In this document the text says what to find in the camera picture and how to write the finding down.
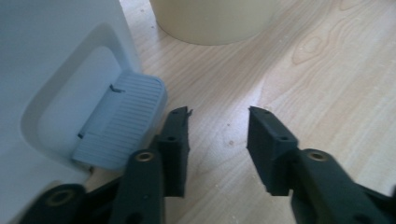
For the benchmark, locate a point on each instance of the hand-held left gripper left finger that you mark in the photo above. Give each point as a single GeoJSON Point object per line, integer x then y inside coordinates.
{"type": "Point", "coordinates": [174, 149]}

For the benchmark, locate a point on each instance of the cream round container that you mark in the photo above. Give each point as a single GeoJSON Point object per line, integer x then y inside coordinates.
{"type": "Point", "coordinates": [211, 21]}

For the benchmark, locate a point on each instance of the grey ribbed bin pedal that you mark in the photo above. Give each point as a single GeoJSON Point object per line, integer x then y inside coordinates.
{"type": "Point", "coordinates": [124, 121]}

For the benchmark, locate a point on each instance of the white pedal trash bin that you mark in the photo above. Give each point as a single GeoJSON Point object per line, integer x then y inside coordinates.
{"type": "Point", "coordinates": [46, 46]}

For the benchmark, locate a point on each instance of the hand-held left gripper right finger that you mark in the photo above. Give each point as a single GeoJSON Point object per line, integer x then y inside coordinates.
{"type": "Point", "coordinates": [271, 149]}

